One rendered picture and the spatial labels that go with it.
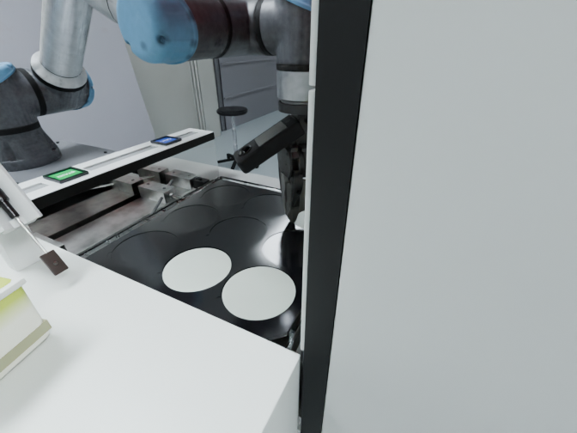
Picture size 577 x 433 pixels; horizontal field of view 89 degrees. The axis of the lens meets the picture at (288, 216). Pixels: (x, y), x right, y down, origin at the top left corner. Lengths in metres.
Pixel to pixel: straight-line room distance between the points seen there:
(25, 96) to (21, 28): 2.04
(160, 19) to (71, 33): 0.53
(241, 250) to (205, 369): 0.25
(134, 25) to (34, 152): 0.65
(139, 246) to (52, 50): 0.55
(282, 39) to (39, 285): 0.41
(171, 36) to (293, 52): 0.15
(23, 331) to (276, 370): 0.21
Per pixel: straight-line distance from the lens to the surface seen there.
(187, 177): 0.76
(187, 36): 0.40
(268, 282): 0.42
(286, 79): 0.45
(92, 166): 0.78
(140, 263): 0.51
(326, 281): 0.20
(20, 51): 2.97
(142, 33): 0.40
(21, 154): 1.00
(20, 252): 0.45
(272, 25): 0.46
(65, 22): 0.88
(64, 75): 0.99
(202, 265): 0.47
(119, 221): 0.68
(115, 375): 0.30
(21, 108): 1.00
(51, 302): 0.39
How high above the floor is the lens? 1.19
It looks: 31 degrees down
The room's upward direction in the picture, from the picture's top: straight up
